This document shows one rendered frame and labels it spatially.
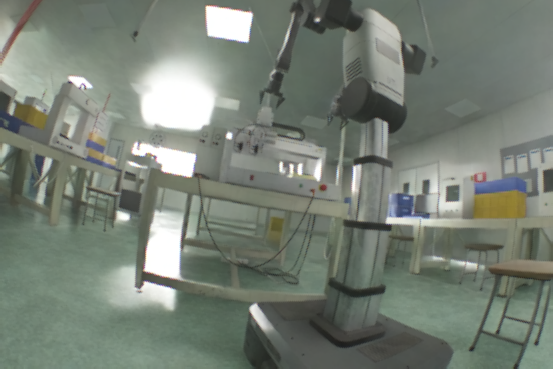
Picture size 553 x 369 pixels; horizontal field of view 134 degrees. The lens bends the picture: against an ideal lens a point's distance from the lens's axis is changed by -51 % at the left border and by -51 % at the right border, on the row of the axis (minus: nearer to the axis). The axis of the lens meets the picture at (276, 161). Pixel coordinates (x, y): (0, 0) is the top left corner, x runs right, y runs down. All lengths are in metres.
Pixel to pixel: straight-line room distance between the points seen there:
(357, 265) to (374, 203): 0.19
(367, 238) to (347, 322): 0.27
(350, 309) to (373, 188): 0.38
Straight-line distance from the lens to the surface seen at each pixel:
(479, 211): 3.03
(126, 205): 3.86
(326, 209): 1.42
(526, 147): 4.69
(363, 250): 0.73
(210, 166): 1.86
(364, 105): 0.78
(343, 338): 0.76
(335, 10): 0.91
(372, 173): 0.75
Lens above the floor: 0.65
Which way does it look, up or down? 12 degrees up
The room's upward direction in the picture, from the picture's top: 9 degrees clockwise
